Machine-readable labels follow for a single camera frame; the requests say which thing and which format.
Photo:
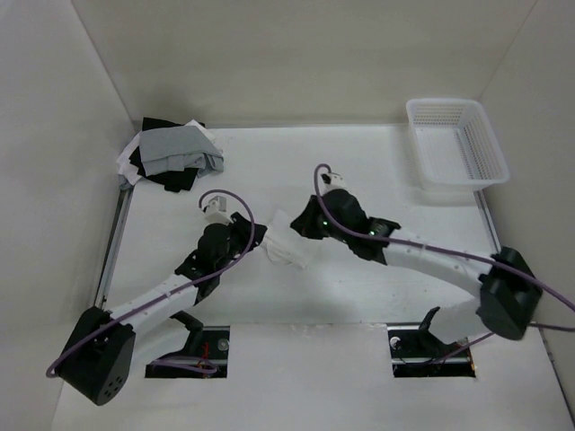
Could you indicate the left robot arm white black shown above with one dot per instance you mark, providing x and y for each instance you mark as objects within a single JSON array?
[{"x": 98, "y": 355}]

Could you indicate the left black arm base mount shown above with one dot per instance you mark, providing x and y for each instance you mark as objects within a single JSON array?
[{"x": 203, "y": 355}]

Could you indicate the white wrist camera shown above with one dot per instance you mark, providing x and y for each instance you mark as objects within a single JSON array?
[
  {"x": 332, "y": 181},
  {"x": 215, "y": 211}
]

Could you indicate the white plastic mesh basket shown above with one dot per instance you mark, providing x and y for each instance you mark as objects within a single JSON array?
[{"x": 454, "y": 145}]

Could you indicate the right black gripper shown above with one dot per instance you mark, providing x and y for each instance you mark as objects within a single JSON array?
[{"x": 305, "y": 223}]

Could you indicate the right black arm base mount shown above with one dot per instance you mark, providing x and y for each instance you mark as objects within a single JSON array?
[{"x": 416, "y": 353}]

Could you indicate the black folded tank top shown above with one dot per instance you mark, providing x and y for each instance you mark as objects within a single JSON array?
[{"x": 171, "y": 181}]

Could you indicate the white tank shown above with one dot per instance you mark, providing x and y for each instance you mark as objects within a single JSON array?
[
  {"x": 128, "y": 176},
  {"x": 284, "y": 246}
]

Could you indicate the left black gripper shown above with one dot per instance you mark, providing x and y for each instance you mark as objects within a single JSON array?
[{"x": 241, "y": 227}]

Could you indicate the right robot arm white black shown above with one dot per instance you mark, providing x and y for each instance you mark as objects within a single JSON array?
[{"x": 503, "y": 297}]

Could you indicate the white folded tank top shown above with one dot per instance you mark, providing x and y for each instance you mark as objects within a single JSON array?
[{"x": 128, "y": 176}]

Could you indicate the grey folded tank top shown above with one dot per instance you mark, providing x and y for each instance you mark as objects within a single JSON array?
[{"x": 177, "y": 149}]

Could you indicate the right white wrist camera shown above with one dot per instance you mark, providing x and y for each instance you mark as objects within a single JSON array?
[{"x": 332, "y": 181}]

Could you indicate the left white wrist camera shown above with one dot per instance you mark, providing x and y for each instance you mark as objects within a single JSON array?
[{"x": 215, "y": 211}]

